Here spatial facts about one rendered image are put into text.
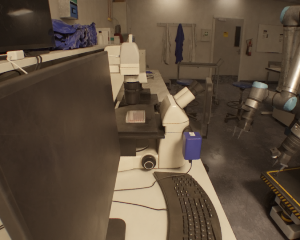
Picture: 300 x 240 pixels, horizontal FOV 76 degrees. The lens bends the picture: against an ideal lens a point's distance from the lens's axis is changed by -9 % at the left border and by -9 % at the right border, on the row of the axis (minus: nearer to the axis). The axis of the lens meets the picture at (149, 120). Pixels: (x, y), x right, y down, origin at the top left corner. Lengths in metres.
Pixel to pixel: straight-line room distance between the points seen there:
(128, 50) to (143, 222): 0.63
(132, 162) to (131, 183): 0.10
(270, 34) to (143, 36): 4.10
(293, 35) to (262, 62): 6.20
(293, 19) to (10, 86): 1.56
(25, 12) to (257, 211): 2.03
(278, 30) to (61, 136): 7.87
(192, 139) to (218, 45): 6.35
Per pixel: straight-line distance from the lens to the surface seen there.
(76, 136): 0.32
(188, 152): 0.80
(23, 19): 0.95
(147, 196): 0.83
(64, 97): 0.29
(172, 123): 0.87
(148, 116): 0.98
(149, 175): 0.94
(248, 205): 2.04
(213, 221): 0.74
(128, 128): 0.87
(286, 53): 1.65
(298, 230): 1.80
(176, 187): 0.84
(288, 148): 1.07
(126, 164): 0.94
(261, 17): 7.71
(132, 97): 0.89
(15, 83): 0.20
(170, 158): 0.94
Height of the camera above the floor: 1.30
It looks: 21 degrees down
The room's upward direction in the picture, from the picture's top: straight up
